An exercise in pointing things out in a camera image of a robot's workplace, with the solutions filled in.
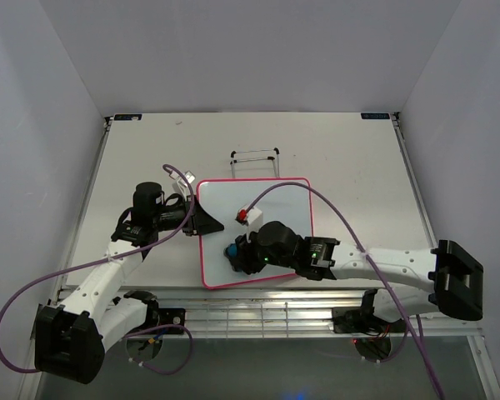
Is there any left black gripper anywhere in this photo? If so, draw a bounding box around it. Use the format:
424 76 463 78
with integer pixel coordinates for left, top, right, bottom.
153 196 224 238

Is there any blue bone-shaped eraser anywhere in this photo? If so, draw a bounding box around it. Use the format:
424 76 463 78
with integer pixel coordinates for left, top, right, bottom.
224 243 241 272

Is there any pink framed whiteboard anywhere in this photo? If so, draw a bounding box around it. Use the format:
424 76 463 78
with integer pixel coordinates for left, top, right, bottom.
197 177 313 289

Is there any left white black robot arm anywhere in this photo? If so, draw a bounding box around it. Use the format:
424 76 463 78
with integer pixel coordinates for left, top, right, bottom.
34 182 224 384

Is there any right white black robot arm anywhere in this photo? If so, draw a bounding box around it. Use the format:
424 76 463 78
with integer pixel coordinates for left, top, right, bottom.
224 221 483 331

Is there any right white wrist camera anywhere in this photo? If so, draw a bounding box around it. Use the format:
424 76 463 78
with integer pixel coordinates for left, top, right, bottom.
235 204 263 236

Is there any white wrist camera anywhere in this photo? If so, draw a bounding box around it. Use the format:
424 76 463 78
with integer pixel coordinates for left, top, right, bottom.
235 204 263 236
169 171 196 198

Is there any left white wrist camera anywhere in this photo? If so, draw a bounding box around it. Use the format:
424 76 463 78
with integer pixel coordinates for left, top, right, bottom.
169 171 196 198

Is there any aluminium rail frame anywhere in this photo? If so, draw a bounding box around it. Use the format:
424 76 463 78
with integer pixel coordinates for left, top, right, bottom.
28 287 484 341

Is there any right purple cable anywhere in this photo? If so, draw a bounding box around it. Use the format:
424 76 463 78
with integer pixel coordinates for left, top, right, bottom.
245 181 446 400

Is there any black wire whiteboard stand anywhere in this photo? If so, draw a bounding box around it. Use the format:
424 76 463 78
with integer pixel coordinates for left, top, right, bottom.
229 147 280 178

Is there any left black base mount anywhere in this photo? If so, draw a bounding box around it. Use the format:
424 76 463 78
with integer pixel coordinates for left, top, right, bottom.
153 307 187 336

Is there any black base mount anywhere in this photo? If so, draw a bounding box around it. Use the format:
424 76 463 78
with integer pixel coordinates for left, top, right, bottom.
153 307 187 336
331 307 407 336

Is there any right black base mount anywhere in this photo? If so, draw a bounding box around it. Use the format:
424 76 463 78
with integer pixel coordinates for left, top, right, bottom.
331 307 407 336

